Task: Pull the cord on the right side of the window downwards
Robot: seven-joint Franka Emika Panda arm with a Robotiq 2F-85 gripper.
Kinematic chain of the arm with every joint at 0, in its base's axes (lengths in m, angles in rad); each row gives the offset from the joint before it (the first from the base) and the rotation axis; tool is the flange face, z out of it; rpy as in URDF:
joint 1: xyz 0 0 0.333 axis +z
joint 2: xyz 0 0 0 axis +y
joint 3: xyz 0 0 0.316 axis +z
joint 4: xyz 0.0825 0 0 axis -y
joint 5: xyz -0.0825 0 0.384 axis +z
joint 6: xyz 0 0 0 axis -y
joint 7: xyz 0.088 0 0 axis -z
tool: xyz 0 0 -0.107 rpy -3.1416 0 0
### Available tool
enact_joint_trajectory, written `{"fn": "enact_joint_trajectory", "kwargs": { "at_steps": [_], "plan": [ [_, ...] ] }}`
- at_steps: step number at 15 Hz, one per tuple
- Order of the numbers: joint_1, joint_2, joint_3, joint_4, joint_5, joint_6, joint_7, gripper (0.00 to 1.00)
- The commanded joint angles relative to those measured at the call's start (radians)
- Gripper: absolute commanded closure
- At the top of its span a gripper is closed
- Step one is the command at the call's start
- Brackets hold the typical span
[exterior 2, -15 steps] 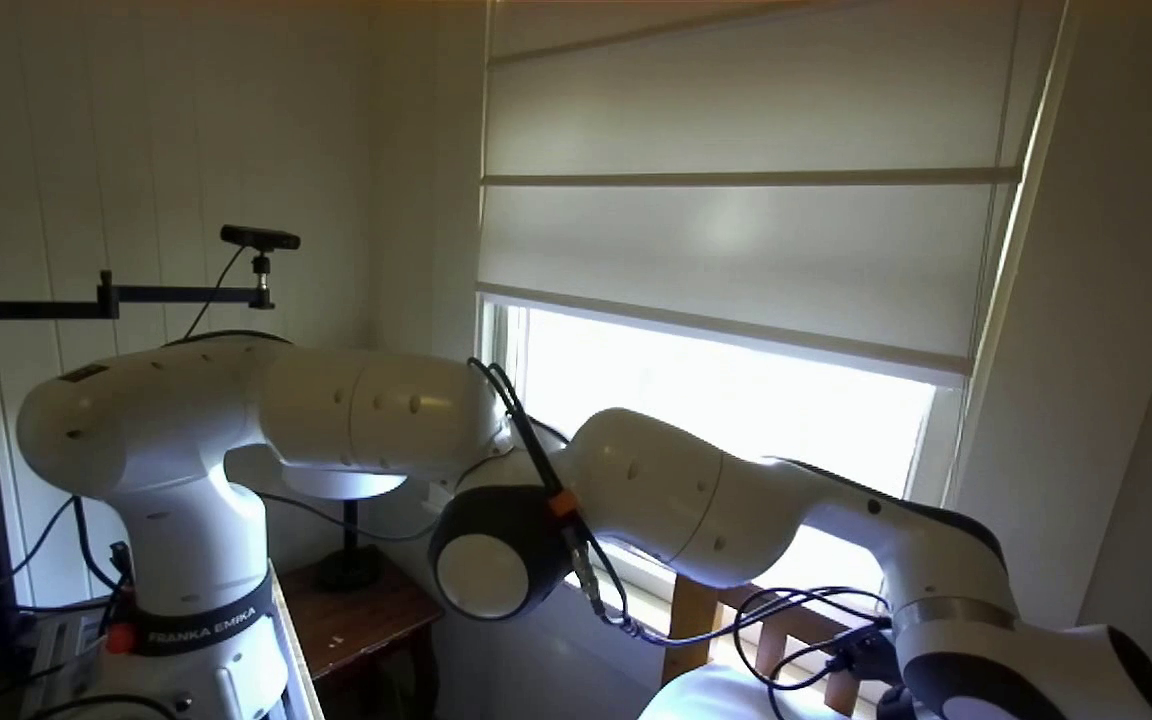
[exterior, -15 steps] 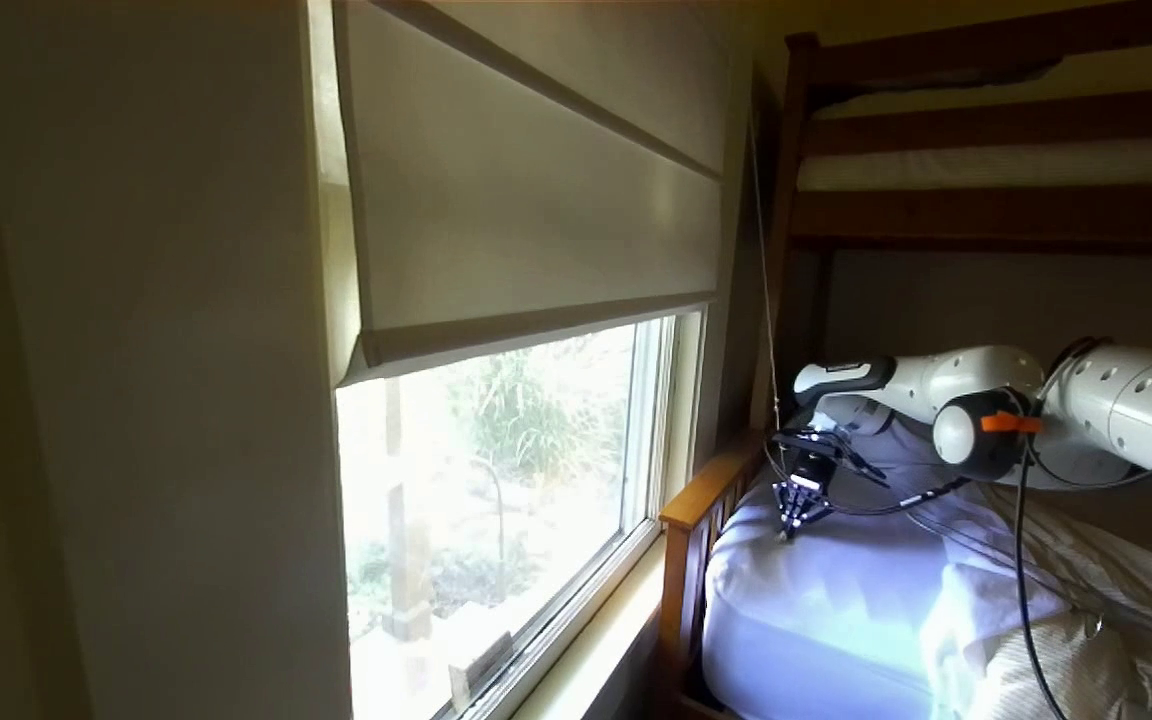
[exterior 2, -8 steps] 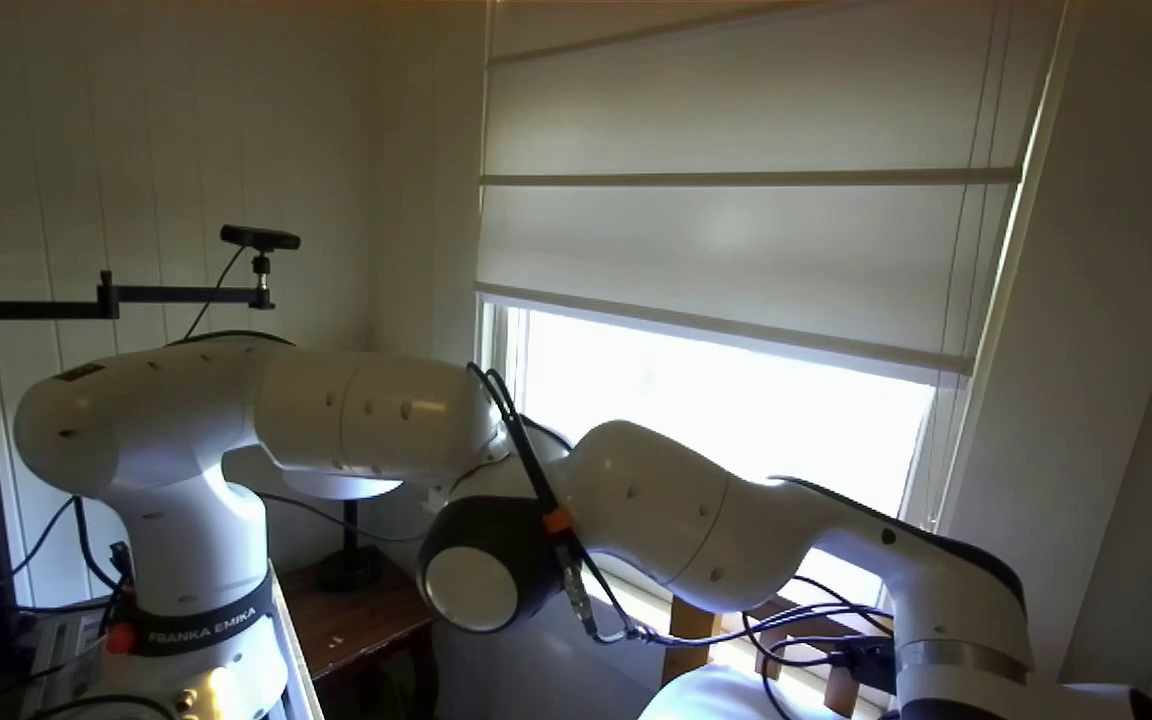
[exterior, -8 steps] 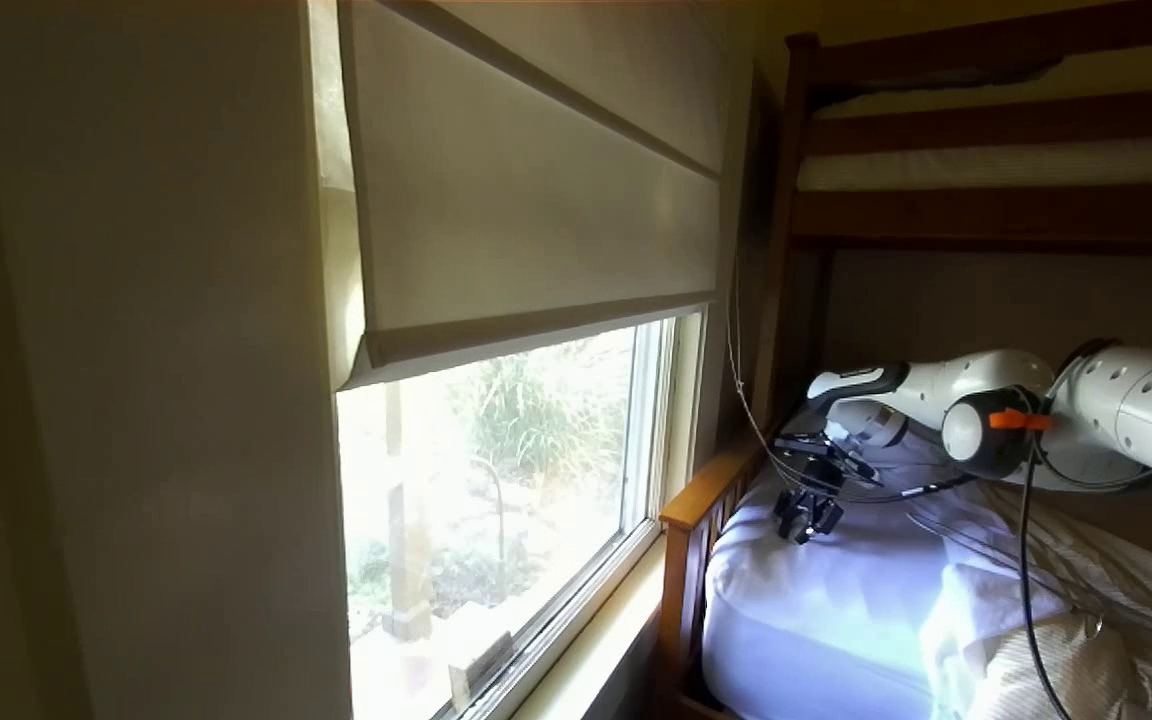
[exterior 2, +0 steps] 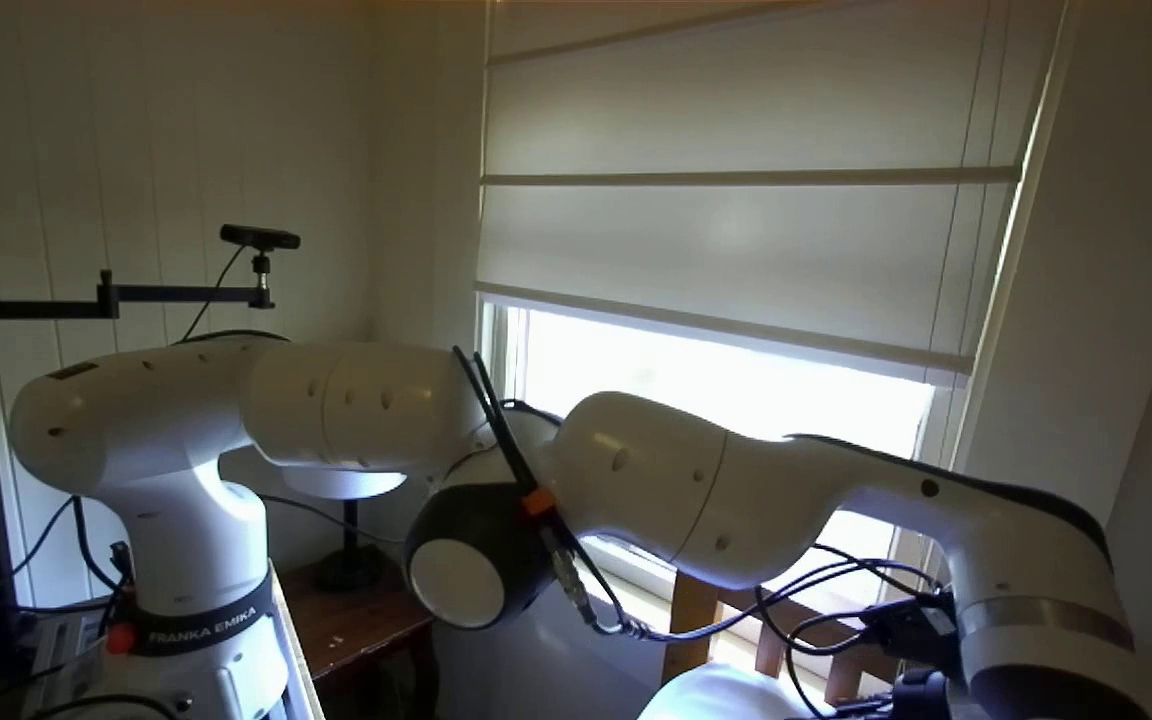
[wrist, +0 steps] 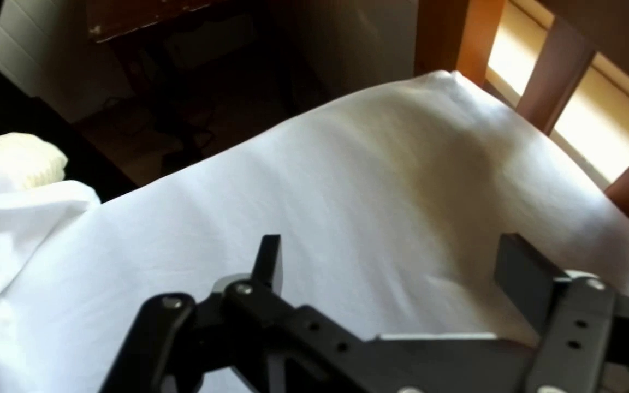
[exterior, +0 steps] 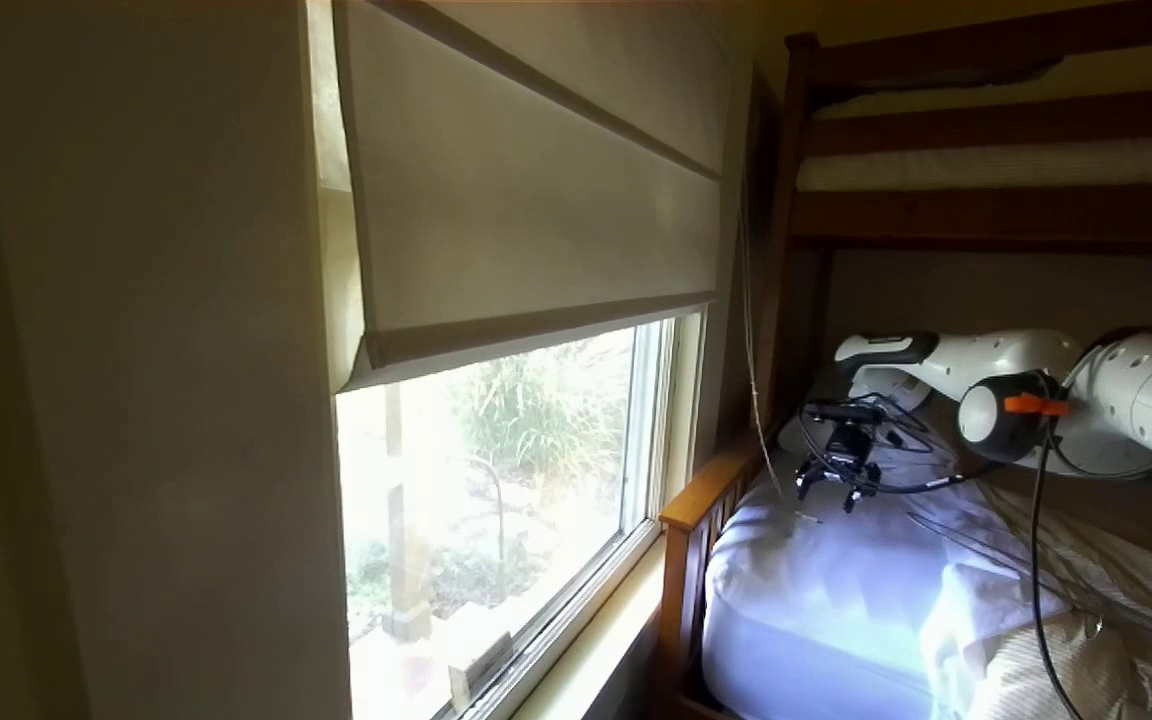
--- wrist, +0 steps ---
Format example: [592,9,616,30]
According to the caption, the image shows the white mattress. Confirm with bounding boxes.
[0,67,629,393]

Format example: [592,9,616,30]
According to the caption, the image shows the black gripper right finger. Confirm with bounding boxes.
[491,231,629,393]

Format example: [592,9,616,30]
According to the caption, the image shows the crumpled cream bed sheet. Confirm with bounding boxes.
[0,130,104,393]

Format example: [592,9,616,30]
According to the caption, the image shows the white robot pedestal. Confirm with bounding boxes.
[0,0,117,123]

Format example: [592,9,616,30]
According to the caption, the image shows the wooden bunk bed frame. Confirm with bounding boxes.
[413,0,629,233]

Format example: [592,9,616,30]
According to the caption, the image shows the dark wooden side table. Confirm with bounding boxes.
[86,0,290,100]

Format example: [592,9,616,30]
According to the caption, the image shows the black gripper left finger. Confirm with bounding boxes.
[98,233,437,393]

